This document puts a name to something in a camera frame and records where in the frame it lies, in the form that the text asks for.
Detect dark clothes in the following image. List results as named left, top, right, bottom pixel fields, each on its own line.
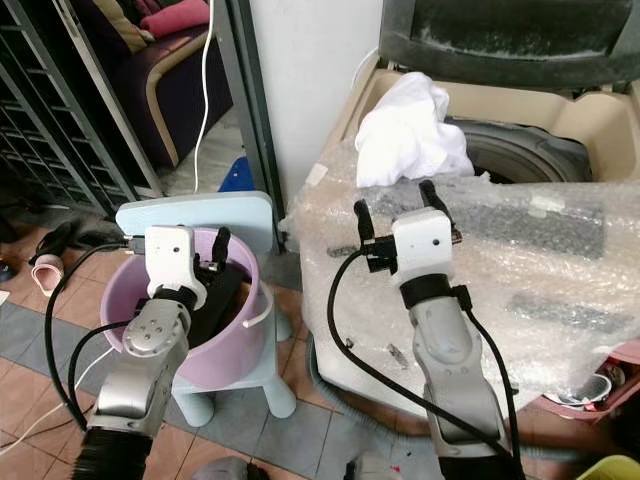
left=188, top=262, right=258, bottom=349

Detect beige top-load washing machine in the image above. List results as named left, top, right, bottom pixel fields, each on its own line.
left=285, top=0, right=640, bottom=426

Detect dark washing machine lid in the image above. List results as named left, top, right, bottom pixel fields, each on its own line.
left=378, top=0, right=640, bottom=97

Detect light blue plastic stool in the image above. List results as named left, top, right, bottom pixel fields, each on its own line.
left=115, top=190, right=298, bottom=429

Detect blue plastic object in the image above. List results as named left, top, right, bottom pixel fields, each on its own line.
left=217, top=155, right=254, bottom=193

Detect white crumpled cloth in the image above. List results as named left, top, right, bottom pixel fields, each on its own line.
left=354, top=71, right=477, bottom=190

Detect pink plastic bucket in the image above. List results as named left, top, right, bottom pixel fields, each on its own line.
left=102, top=228, right=276, bottom=399

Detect clear bubble wrap sheet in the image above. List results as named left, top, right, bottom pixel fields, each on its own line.
left=285, top=150, right=640, bottom=401

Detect black slipper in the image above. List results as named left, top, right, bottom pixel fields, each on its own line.
left=32, top=221, right=121, bottom=269

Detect pink slipper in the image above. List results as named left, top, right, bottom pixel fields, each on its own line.
left=31, top=254, right=67, bottom=295

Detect dark purple sofa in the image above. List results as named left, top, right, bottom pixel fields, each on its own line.
left=72, top=0, right=235, bottom=171

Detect grey left robot foot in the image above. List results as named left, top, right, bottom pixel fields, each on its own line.
left=198, top=457, right=273, bottom=480

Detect grey robot foot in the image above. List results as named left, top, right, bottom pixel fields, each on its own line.
left=342, top=456, right=406, bottom=480
left=198, top=457, right=273, bottom=480

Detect grey right robot foot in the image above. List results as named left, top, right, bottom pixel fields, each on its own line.
left=342, top=456, right=406, bottom=480

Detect black metal grid gate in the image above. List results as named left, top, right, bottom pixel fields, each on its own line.
left=0, top=0, right=136, bottom=219

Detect pink cushion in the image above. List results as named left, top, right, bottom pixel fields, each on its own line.
left=139, top=0, right=213, bottom=41

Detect yellow-green plastic object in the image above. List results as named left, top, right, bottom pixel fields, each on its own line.
left=576, top=455, right=640, bottom=480

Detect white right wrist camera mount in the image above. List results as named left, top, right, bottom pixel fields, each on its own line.
left=389, top=207, right=455, bottom=283

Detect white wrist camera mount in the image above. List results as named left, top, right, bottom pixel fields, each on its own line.
left=146, top=225, right=210, bottom=312
left=389, top=207, right=455, bottom=283

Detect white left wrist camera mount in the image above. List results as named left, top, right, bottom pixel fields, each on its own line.
left=146, top=225, right=210, bottom=312

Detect white hanging cable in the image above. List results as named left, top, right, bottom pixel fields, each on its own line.
left=192, top=0, right=217, bottom=194

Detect grey door frame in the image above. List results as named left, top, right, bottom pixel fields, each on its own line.
left=224, top=0, right=283, bottom=196

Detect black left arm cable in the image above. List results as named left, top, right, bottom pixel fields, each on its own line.
left=43, top=235, right=153, bottom=433

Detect white floor cable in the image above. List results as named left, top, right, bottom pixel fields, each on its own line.
left=0, top=345, right=126, bottom=459

